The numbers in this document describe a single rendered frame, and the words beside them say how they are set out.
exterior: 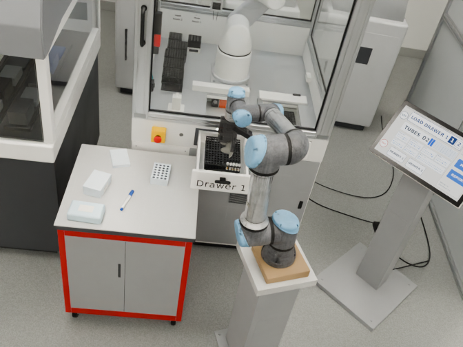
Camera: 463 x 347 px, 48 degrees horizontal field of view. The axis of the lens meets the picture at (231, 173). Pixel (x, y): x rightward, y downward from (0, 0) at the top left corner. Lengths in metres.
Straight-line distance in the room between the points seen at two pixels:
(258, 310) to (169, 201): 0.65
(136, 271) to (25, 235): 0.83
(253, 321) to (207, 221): 0.86
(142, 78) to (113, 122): 1.74
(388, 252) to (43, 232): 1.95
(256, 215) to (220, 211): 1.05
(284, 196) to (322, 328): 0.78
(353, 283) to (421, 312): 0.44
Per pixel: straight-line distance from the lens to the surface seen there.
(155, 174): 2.60
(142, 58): 2.51
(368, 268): 3.33
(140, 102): 2.64
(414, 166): 2.73
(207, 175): 2.45
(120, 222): 2.41
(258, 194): 1.97
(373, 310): 3.30
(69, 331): 2.99
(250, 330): 2.57
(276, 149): 1.84
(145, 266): 2.55
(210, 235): 3.24
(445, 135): 2.75
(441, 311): 3.55
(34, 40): 2.30
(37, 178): 2.84
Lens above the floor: 2.51
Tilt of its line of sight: 40 degrees down
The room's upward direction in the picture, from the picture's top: 11 degrees clockwise
